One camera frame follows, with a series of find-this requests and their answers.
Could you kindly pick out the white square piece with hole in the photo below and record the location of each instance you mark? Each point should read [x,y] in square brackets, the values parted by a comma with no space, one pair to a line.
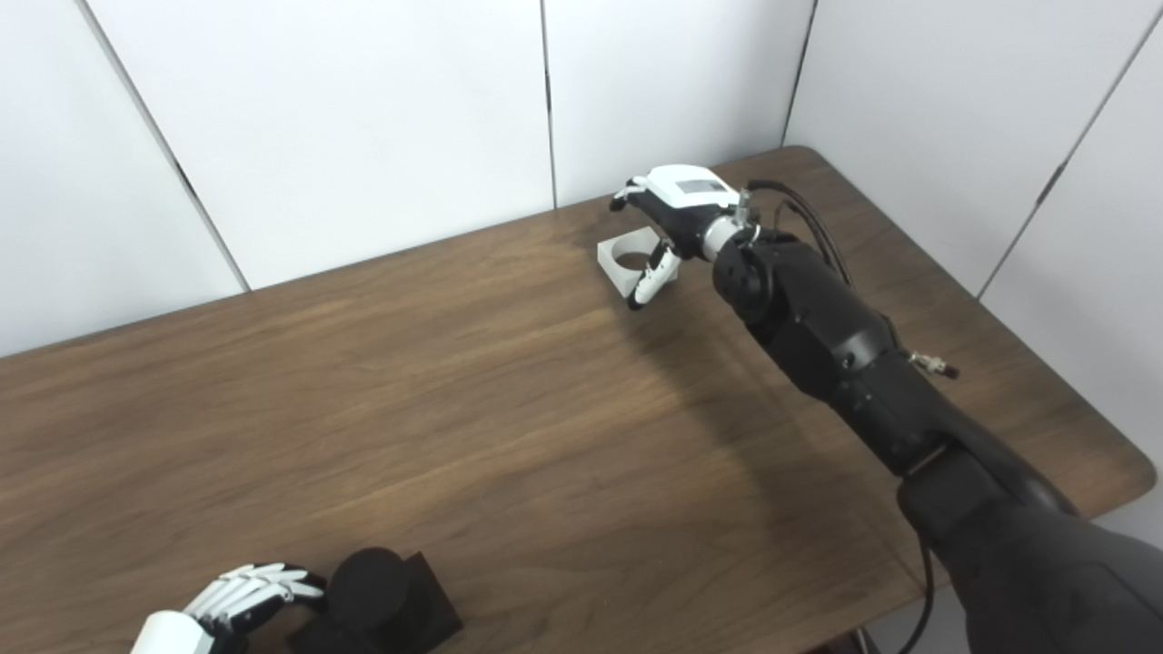
[611,263]

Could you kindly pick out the black peg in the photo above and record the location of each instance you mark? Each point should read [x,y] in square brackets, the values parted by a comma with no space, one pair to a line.
[372,590]

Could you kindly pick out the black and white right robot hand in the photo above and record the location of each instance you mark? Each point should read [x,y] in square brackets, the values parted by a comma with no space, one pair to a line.
[686,204]

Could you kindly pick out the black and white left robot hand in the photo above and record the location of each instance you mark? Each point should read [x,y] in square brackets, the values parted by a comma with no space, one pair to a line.
[173,636]

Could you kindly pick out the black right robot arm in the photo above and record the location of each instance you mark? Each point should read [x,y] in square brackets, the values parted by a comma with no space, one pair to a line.
[863,363]

